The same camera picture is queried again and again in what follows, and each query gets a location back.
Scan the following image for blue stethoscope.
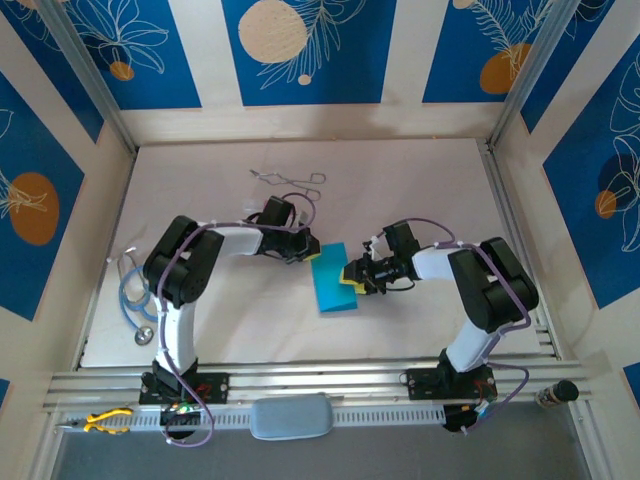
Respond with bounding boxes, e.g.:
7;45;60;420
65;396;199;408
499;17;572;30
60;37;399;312
107;246;169;346

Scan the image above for black left wiring connector block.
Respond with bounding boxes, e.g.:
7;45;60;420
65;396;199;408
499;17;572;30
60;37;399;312
159;403;204;441

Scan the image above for black wiring connector block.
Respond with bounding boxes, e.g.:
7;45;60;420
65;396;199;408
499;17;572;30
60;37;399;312
159;403;204;441
442;399;501;435

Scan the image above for slotted grey cable tray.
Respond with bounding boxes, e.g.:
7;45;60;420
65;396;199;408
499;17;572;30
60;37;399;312
54;404;447;435

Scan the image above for aluminium table side rail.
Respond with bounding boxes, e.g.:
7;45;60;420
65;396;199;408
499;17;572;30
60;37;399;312
478;139;561;359

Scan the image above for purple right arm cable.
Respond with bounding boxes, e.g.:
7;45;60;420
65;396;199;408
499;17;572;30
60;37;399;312
399;217;531;436

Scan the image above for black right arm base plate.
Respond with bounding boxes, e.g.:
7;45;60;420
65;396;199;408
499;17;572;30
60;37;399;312
407;368;497;401

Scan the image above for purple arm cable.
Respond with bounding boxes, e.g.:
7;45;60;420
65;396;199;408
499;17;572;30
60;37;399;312
154;192;321;449
399;217;531;436

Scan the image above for aluminium frame post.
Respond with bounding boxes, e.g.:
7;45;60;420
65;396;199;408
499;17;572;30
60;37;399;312
488;0;590;151
37;0;139;154

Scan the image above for grey zipped pouch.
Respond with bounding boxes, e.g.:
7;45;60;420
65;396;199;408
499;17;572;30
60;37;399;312
249;393;335;441

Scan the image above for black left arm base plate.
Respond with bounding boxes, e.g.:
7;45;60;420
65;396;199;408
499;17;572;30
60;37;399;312
138;372;231;406

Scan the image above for blue paper sheet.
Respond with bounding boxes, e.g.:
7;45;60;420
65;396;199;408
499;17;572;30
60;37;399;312
309;242;359;315

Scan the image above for small bottle with black cap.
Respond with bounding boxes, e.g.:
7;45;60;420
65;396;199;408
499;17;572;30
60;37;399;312
535;379;580;409

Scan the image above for yellow handled pliers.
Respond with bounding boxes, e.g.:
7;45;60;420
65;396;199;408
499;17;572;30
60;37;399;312
55;407;135;435

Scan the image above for aluminium rail frame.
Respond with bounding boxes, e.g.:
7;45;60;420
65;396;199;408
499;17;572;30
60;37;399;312
42;355;594;415

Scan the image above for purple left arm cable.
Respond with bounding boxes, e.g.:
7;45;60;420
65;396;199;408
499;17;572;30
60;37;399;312
154;192;321;449

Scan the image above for black right wiring connector block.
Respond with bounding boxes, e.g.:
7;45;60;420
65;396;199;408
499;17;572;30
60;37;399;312
442;399;501;435

